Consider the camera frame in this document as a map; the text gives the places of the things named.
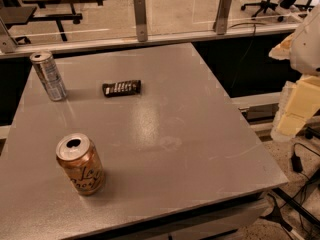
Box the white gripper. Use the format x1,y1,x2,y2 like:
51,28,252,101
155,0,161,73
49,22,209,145
269,4,320,142

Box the black rxbar chocolate bar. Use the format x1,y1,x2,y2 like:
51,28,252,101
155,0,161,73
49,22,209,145
102,80,141,98

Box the orange lacroix can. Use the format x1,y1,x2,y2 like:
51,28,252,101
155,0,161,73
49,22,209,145
56,133,105,196

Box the silver blue redbull can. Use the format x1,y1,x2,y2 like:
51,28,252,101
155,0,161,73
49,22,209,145
30,51,67,101

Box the dark background table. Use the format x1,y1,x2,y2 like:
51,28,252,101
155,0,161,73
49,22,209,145
22,0,106,42

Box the dark background desk left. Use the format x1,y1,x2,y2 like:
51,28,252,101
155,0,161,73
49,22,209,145
0,5,38,46

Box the black hanging cable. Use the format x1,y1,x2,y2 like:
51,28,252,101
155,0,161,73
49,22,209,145
227,21,268,92

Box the right metal glass bracket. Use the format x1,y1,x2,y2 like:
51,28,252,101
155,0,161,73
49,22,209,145
213,0,232,35

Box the metal glass bracket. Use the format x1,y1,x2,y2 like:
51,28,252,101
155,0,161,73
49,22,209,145
213,0,232,35
133,0,148,42
0,17,17,53

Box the black floor cables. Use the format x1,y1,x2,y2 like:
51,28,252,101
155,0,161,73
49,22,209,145
259,127,320,240

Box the middle metal glass bracket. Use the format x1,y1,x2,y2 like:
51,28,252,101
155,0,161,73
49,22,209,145
133,0,148,42

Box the left metal glass bracket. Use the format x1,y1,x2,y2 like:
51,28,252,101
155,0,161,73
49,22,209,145
0,17,17,53

